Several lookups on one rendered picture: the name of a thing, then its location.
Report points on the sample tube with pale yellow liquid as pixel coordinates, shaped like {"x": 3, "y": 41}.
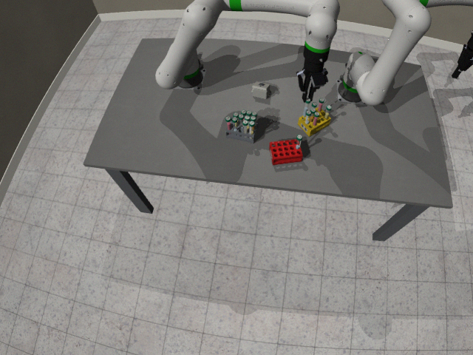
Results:
{"x": 328, "y": 111}

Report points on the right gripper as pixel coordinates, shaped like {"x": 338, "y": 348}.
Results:
{"x": 307, "y": 70}

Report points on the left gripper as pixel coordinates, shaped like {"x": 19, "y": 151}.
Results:
{"x": 466, "y": 58}

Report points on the pink tube with green cap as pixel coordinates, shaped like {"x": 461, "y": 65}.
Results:
{"x": 321, "y": 101}
{"x": 316, "y": 114}

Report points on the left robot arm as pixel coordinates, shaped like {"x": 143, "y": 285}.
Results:
{"x": 412, "y": 21}

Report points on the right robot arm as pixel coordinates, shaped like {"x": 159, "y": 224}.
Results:
{"x": 200, "y": 17}

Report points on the red rack with round wells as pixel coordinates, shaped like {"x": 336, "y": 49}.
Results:
{"x": 285, "y": 154}

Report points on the yellow tube rack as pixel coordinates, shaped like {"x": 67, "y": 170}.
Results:
{"x": 310, "y": 129}

